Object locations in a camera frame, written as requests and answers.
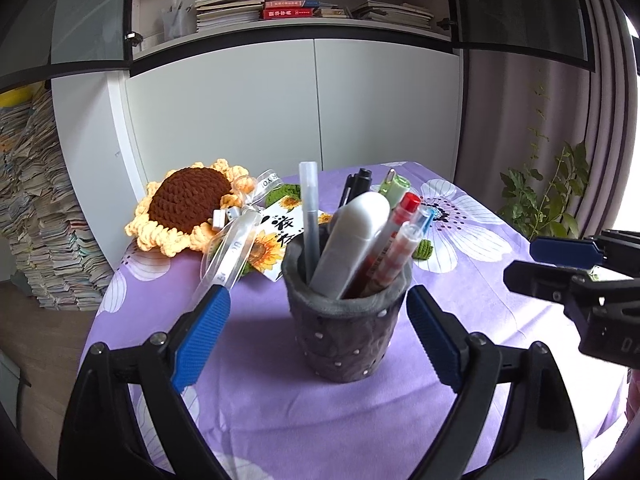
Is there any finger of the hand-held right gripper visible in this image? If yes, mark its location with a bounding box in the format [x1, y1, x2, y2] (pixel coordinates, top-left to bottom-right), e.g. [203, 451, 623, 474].
[529, 229, 640, 268]
[503, 260, 609, 312]

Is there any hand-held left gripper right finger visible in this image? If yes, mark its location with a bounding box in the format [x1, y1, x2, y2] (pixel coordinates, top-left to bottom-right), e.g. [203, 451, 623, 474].
[406, 284, 584, 480]

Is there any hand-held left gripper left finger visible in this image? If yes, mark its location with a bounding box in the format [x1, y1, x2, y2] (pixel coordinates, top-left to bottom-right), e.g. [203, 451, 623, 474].
[57, 284, 232, 480]

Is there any pink patterned pen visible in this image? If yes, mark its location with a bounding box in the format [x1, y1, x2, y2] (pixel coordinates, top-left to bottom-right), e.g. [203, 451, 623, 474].
[359, 222, 424, 297]

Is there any grey dotted pen holder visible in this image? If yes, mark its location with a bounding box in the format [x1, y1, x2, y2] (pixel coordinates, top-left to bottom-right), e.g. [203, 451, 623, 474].
[281, 229, 415, 384]

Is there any red capped gel pen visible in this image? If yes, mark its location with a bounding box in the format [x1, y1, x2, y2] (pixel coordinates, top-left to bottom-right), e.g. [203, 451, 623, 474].
[371, 193, 422, 292]

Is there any white correction tape dispenser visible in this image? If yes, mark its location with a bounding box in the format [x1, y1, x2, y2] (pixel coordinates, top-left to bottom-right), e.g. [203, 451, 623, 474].
[309, 192, 391, 300]

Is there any light green pen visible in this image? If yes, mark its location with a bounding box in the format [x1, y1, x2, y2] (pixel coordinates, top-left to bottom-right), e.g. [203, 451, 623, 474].
[377, 169, 401, 197]

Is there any clear capped pen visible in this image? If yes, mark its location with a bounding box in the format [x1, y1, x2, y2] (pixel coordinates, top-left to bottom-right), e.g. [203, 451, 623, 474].
[298, 161, 321, 282]

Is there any black marker pen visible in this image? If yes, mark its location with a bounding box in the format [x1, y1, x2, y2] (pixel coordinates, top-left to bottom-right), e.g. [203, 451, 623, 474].
[339, 168, 374, 209]

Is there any green potted plant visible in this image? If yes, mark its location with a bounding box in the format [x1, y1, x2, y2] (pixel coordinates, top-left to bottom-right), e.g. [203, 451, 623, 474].
[499, 84, 592, 242]

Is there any sheer white ribbon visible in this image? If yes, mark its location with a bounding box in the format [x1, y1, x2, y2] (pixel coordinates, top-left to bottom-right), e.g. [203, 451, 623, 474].
[199, 168, 284, 292]

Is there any purple floral tablecloth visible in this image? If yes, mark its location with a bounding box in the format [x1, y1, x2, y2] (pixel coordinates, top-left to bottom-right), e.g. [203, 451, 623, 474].
[94, 160, 632, 480]

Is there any sunflower print gift card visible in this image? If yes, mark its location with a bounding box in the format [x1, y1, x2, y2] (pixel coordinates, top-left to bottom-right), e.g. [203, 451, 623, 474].
[244, 202, 334, 284]

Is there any crochet sunflower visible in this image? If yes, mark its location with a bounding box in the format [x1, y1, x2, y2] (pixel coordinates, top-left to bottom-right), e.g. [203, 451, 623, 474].
[124, 160, 437, 279]

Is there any tall pile of papers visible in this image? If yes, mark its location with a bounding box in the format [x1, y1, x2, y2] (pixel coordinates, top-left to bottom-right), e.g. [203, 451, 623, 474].
[0, 87, 117, 312]

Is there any white cabinet door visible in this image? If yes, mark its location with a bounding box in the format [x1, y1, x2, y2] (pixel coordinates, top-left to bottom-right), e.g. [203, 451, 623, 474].
[124, 39, 322, 202]
[313, 39, 464, 182]

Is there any white bookcase cabinet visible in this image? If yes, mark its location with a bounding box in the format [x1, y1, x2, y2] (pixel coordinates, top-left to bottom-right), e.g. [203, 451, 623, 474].
[50, 0, 467, 202]

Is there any dark glass cabinet door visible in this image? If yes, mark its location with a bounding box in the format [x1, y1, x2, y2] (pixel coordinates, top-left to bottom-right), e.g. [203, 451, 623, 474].
[441, 0, 599, 74]
[0, 0, 137, 94]

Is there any wide stack of booklets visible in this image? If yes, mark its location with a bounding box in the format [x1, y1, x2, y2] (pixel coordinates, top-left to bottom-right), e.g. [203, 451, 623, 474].
[349, 0, 436, 31]

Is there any yellow plush toy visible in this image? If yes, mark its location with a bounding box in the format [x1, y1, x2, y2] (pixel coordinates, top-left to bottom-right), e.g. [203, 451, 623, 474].
[0, 86, 32, 109]

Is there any clear cup with pens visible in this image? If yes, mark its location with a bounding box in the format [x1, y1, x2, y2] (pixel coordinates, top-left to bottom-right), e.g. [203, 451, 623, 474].
[160, 0, 197, 41]

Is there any stack of magazines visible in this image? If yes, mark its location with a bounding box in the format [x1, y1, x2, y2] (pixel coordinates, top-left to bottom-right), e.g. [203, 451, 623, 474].
[194, 0, 267, 34]

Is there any small stack of books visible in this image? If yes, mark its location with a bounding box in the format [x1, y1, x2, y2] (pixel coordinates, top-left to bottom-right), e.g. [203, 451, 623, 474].
[314, 2, 352, 20]

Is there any stack of red books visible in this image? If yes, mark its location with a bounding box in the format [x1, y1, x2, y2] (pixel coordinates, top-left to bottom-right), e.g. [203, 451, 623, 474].
[261, 0, 317, 21]

